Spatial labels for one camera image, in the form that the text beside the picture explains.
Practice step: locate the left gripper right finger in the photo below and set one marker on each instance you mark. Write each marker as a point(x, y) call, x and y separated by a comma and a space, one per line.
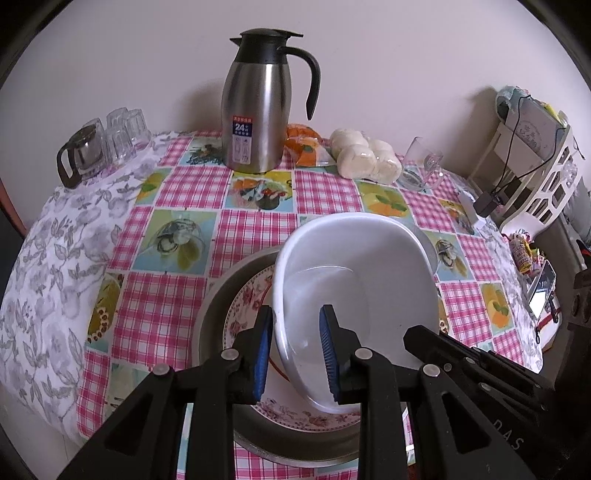
point(452, 437)

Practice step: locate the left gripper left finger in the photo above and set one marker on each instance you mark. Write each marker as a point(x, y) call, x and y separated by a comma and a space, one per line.
point(173, 413)

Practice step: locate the stainless steel round plate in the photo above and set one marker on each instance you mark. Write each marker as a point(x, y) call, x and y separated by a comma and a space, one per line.
point(268, 429)

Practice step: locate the white square bowl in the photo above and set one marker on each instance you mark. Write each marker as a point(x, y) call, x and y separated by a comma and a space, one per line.
point(373, 271)

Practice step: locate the strawberry pattern bowl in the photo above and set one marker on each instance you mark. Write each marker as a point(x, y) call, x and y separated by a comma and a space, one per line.
point(276, 362)

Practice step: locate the light blue bowl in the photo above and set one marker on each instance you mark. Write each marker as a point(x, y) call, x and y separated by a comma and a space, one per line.
point(428, 247)

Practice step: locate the smartphone on stand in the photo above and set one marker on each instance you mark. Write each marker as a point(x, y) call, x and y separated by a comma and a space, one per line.
point(541, 289)

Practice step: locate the grey floral table cover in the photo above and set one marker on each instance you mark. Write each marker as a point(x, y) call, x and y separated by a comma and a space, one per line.
point(61, 293)

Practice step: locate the colourful snack packet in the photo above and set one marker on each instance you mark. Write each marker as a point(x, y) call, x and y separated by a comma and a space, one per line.
point(525, 256)

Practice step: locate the black power adapter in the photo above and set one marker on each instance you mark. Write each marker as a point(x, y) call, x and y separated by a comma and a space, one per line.
point(485, 204)

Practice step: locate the checkered picture tablecloth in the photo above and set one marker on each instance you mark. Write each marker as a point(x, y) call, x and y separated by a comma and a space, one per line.
point(193, 219)

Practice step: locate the glass mug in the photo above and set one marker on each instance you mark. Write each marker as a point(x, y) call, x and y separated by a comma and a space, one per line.
point(422, 166)

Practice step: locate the small glass cup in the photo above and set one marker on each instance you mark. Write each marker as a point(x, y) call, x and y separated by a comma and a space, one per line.
point(116, 118)
point(137, 129)
point(119, 146)

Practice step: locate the bag of steamed buns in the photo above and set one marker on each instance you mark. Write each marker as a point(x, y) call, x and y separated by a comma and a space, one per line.
point(360, 157)

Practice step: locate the orange snack packet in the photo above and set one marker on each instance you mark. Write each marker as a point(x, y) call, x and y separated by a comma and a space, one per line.
point(306, 148)

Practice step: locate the stainless steel thermos jug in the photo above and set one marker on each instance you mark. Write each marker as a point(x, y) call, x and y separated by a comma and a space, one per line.
point(256, 99)

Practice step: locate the glass teapot black handle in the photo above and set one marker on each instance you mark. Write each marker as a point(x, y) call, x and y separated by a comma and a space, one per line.
point(83, 156)

